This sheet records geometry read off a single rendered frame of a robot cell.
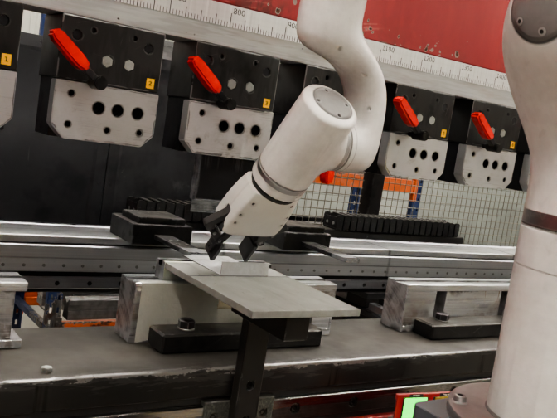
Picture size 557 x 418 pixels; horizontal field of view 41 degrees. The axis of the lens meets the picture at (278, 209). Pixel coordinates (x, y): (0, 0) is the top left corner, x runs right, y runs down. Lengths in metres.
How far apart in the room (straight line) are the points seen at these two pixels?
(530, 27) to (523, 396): 0.31
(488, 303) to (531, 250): 0.99
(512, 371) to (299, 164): 0.45
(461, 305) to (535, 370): 0.93
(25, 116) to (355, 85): 0.78
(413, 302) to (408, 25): 0.53
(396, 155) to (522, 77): 0.73
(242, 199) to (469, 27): 0.61
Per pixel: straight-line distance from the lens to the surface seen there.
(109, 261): 1.42
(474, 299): 1.63
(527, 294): 0.69
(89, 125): 1.07
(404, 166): 1.39
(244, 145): 1.18
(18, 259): 1.37
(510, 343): 0.70
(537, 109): 0.67
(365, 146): 1.06
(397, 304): 1.50
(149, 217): 1.39
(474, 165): 1.52
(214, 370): 1.12
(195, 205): 1.20
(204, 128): 1.14
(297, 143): 1.00
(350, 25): 1.01
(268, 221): 1.12
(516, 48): 0.65
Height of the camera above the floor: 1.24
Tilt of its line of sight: 7 degrees down
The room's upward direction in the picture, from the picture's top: 9 degrees clockwise
